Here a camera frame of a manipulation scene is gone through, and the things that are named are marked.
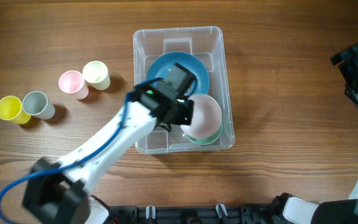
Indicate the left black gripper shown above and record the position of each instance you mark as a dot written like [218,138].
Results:
[186,115]

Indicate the dark blue plate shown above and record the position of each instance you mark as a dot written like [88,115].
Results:
[161,67]

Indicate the pink plastic bowl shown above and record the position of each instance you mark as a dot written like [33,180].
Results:
[206,119]

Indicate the mint green bowl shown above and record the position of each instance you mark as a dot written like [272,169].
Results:
[208,140]

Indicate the cream plastic cup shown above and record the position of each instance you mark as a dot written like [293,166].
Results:
[97,74]

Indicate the grey plastic cup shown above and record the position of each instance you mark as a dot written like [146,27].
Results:
[37,104]

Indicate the yellow plastic cup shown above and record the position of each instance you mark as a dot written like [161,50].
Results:
[11,110]

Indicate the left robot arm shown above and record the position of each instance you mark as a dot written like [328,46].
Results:
[61,192]

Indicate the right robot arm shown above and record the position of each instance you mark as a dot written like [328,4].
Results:
[295,210]

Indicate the clear plastic storage container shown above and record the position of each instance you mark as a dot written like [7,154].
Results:
[206,44]

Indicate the pink plastic cup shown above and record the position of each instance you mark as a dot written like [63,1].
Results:
[73,83]

